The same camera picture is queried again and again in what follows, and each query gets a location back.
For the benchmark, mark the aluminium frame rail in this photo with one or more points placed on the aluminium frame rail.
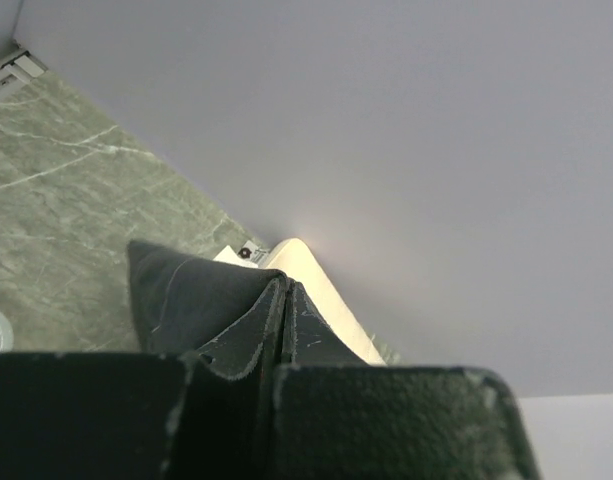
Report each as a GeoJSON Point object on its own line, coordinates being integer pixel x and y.
{"type": "Point", "coordinates": [18, 68]}

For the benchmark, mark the dark grey checked pillowcase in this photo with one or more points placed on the dark grey checked pillowcase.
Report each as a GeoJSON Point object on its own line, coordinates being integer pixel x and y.
{"type": "Point", "coordinates": [179, 301]}

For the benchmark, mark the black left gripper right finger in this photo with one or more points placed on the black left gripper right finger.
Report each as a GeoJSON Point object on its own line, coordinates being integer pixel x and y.
{"type": "Point", "coordinates": [337, 417]}

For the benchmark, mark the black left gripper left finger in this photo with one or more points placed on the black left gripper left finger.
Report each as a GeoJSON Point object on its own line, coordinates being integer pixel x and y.
{"type": "Point", "coordinates": [196, 415]}

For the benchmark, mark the cream white pillow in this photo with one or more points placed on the cream white pillow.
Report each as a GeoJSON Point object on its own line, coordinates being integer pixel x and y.
{"type": "Point", "coordinates": [295, 259]}

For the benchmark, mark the white pillow care label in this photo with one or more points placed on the white pillow care label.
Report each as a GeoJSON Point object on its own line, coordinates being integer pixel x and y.
{"type": "Point", "coordinates": [245, 257]}

